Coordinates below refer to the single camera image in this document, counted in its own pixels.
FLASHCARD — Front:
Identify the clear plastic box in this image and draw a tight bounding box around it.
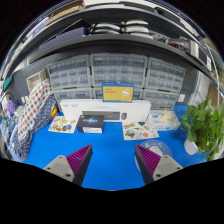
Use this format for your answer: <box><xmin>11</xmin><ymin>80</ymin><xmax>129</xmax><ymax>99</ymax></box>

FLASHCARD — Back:
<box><xmin>147</xmin><ymin>109</ymin><xmax>182</xmax><ymax>132</ymax></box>

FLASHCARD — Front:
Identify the cartoon sticker sheet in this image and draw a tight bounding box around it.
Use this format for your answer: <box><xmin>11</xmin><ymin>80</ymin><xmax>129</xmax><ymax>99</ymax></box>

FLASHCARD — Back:
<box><xmin>122</xmin><ymin>120</ymin><xmax>160</xmax><ymax>141</ymax></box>

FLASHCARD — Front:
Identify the long white keyboard box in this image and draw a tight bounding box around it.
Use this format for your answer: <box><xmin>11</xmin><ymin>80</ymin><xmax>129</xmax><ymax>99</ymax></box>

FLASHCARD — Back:
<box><xmin>59</xmin><ymin>98</ymin><xmax>152</xmax><ymax>124</ymax></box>

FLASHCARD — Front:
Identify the dark metal shelf unit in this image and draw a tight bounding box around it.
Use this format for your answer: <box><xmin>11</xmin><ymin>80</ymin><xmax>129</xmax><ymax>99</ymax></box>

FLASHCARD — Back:
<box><xmin>1</xmin><ymin>0</ymin><xmax>224</xmax><ymax>84</ymax></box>

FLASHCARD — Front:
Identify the white woven basket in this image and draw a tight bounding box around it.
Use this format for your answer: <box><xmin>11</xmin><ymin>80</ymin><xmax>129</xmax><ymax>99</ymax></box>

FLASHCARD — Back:
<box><xmin>25</xmin><ymin>69</ymin><xmax>48</xmax><ymax>94</ymax></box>

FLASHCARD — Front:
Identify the purple object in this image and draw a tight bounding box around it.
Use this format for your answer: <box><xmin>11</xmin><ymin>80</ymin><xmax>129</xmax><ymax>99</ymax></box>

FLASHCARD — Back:
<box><xmin>6</xmin><ymin>99</ymin><xmax>17</xmax><ymax>117</ymax></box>

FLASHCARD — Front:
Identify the blue and yellow box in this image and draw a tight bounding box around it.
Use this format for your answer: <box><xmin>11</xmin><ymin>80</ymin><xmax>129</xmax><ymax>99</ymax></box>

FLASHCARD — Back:
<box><xmin>101</xmin><ymin>81</ymin><xmax>135</xmax><ymax>103</ymax></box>

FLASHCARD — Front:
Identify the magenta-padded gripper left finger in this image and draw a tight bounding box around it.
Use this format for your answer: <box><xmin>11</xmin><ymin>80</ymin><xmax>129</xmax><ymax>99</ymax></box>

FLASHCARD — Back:
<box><xmin>43</xmin><ymin>143</ymin><xmax>94</xmax><ymax>187</ymax></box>

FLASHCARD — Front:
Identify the yellow and red package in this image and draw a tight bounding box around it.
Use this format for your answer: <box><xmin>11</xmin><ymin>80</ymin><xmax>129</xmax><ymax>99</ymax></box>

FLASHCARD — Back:
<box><xmin>49</xmin><ymin>106</ymin><xmax>59</xmax><ymax>118</ymax></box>

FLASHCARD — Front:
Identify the green potted plant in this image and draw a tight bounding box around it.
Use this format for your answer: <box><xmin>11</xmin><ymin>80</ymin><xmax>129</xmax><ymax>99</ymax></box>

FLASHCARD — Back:
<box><xmin>177</xmin><ymin>99</ymin><xmax>224</xmax><ymax>163</ymax></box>

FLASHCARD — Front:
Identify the grey pegboard panel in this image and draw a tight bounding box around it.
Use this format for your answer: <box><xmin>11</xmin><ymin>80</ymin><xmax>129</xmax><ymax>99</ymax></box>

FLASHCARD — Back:
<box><xmin>9</xmin><ymin>53</ymin><xmax>54</xmax><ymax>101</ymax></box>

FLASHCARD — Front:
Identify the round blue printed mouse pad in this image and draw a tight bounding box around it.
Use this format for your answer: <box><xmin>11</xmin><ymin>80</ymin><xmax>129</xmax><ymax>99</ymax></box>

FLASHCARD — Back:
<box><xmin>134</xmin><ymin>139</ymin><xmax>173</xmax><ymax>173</ymax></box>

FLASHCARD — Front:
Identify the food sticker sheet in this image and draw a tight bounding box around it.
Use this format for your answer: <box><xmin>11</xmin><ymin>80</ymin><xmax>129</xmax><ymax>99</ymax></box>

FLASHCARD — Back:
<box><xmin>47</xmin><ymin>114</ymin><xmax>78</xmax><ymax>134</ymax></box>

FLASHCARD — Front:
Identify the navy polka dot cloth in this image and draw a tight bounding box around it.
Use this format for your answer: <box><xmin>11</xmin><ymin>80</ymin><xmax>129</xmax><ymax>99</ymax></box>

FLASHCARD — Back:
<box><xmin>11</xmin><ymin>93</ymin><xmax>58</xmax><ymax>163</ymax></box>

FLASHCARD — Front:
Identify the small black product box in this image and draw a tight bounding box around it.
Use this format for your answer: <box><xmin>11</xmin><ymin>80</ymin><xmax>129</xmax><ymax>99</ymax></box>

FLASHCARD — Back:
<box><xmin>75</xmin><ymin>114</ymin><xmax>105</xmax><ymax>135</ymax></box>

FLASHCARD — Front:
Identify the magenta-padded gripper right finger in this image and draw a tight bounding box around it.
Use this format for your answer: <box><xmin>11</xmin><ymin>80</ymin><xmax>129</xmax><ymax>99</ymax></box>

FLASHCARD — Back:
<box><xmin>134</xmin><ymin>143</ymin><xmax>184</xmax><ymax>186</ymax></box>

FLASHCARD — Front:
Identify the red blue checked cloth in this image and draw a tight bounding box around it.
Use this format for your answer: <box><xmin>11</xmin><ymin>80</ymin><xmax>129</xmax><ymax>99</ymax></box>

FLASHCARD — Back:
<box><xmin>16</xmin><ymin>78</ymin><xmax>54</xmax><ymax>141</ymax></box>

